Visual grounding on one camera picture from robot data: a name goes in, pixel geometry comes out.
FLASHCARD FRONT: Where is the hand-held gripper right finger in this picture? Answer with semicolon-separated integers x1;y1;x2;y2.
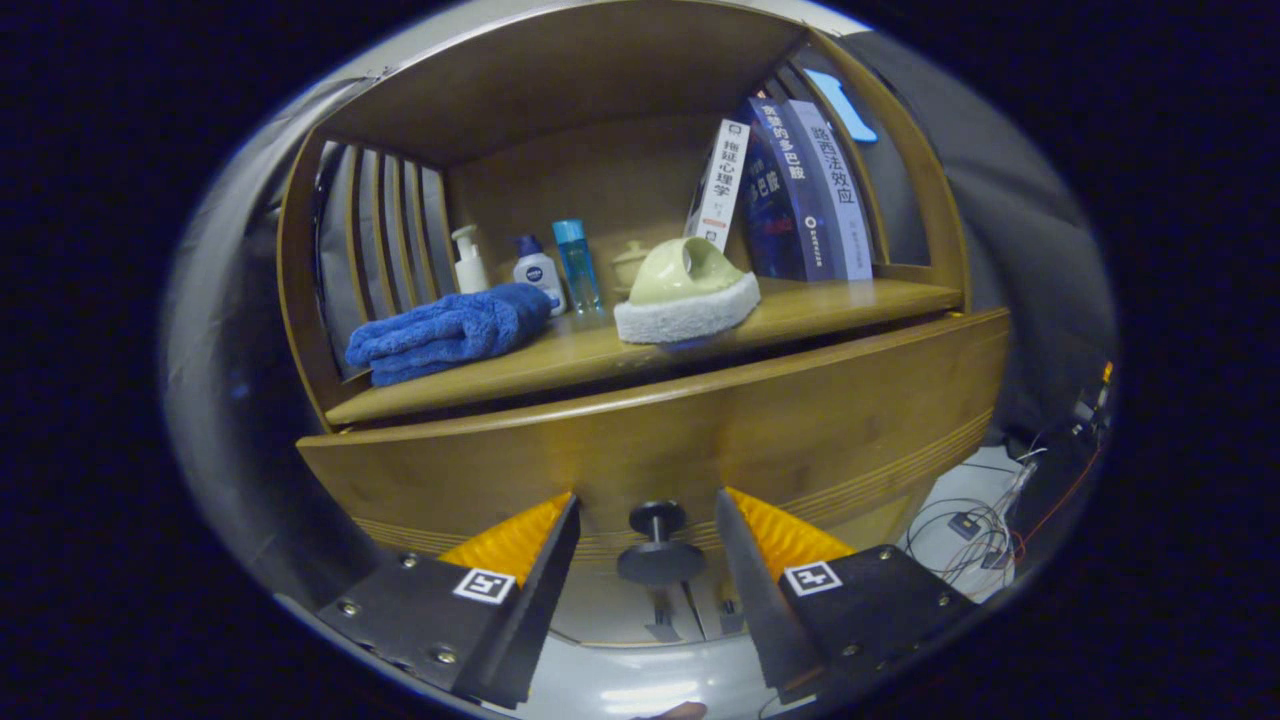
714;487;978;706

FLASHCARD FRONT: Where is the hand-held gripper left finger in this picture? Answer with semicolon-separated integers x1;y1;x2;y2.
316;490;582;711

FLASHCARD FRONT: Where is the black round drawer knob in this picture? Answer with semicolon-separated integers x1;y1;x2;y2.
616;500;707;587

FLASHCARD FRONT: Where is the wooden drawer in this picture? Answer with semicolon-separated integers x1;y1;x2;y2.
297;308;1011;566

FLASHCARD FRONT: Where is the pale green scrubbing brush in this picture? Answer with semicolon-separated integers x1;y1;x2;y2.
613;236;761;346

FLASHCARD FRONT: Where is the wooden cabinet door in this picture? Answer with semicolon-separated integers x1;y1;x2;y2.
548;575;701;646
685;580;761;641

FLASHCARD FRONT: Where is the wooden countertop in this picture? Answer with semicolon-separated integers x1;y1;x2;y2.
325;278;966;428

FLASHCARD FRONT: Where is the wooden cabinet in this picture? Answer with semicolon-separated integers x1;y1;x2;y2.
277;0;971;651

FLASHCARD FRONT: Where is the blue folded towel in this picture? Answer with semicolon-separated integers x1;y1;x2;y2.
345;283;554;388

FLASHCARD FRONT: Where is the black equipment box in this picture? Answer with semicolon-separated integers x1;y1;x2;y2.
1005;420;1101;541

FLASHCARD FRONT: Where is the white bottle with blue cap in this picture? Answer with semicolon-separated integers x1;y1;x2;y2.
512;235;568;317

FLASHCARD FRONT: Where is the clear blue bottle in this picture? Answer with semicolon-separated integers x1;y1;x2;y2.
552;220;604;314

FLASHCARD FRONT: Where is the white pump bottle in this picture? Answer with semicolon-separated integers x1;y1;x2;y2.
450;225;491;295

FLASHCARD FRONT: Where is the cream lidded teacup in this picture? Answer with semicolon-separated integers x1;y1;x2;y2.
612;240;651;299

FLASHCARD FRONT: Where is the black device with orange tip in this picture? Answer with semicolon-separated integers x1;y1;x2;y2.
1075;360;1116;431

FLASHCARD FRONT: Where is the dark blue book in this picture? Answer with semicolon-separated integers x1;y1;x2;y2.
740;97;849;283

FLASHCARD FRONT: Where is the pale blue book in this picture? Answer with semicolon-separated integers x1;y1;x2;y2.
785;100;875;282

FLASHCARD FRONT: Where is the white book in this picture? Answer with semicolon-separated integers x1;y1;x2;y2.
684;119;752;253

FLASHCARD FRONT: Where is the tangle of floor cables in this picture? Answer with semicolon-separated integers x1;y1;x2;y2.
905;440;1051;591

